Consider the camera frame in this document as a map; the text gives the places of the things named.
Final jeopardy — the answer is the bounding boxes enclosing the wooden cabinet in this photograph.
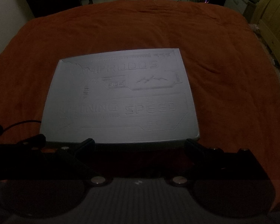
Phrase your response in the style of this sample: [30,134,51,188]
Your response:
[251,0,280,64]

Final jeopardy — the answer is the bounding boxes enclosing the black cable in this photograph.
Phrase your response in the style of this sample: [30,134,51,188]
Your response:
[0,119,41,143]

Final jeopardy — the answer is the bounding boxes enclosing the red blanket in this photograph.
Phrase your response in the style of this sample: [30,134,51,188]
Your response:
[0,0,280,206]

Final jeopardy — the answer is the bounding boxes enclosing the white box lid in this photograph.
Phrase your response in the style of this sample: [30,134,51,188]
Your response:
[40,49,200,144]

